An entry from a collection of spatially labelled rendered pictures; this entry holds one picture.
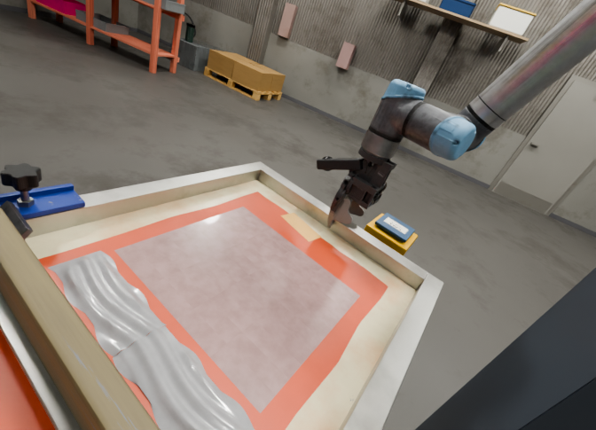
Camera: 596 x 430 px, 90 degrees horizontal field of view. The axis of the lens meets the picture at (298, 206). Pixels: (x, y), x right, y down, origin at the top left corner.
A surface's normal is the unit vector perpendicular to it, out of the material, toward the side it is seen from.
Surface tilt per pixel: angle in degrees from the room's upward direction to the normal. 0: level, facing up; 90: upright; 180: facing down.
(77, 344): 0
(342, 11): 90
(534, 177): 90
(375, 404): 0
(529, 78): 97
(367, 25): 90
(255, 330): 0
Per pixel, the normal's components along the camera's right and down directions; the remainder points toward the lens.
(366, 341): 0.32, -0.81
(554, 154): -0.37, 0.36
